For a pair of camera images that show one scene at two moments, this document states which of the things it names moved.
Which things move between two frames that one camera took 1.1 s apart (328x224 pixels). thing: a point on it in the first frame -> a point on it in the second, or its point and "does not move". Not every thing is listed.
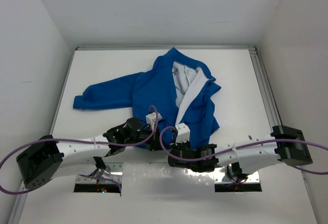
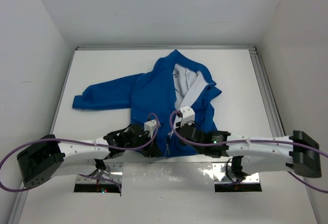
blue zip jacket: (178, 87) does not move
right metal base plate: (218, 175) does not move
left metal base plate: (116, 173) does not move
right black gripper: (176, 146) -> (178, 126)
